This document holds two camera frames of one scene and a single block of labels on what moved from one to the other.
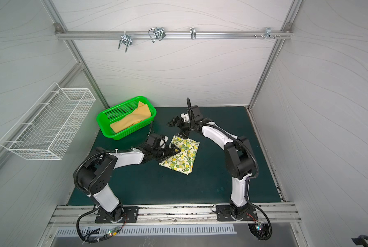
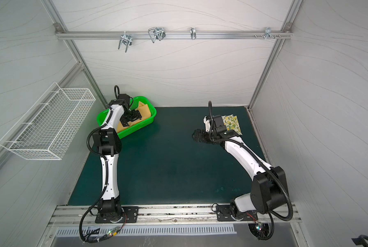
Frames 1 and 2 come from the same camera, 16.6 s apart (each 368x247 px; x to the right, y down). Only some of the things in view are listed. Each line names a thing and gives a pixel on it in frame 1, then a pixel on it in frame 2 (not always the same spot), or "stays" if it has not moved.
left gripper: x=168 y=154 → x=137 y=115
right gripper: x=178 y=122 → x=201 y=136
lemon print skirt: x=183 y=161 → x=231 y=122
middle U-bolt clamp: x=158 y=33 stays
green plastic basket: x=118 y=112 stays
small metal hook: x=192 y=32 stays
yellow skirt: x=141 y=112 stays
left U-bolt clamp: x=127 y=40 stays
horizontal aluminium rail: x=171 y=34 stays
